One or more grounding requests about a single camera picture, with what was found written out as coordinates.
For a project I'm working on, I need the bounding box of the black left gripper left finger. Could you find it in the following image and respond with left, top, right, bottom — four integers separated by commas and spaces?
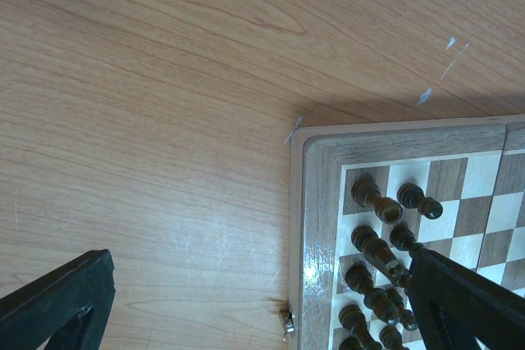
1, 249, 116, 349

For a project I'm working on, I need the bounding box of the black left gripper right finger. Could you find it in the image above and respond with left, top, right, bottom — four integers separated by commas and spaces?
408, 249, 524, 349

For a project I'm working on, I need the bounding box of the dark chess bishop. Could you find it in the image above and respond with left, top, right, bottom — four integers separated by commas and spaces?
345, 264, 400, 325

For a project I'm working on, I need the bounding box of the dark chess queen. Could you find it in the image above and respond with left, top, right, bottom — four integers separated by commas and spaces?
339, 304, 383, 349

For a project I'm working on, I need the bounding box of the dark chess king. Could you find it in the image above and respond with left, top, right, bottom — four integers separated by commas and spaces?
338, 336, 363, 350

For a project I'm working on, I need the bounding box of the dark chess knight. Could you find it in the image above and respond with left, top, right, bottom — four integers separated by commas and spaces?
351, 225, 399, 278

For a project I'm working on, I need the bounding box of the wooden chess board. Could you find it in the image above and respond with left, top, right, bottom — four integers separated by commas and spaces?
288, 115, 524, 349

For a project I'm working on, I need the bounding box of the dark chess rook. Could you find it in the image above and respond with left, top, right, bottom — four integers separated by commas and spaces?
351, 177, 403, 225

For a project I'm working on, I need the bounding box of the metal board clasp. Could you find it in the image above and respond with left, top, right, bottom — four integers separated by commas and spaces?
279, 301, 296, 342

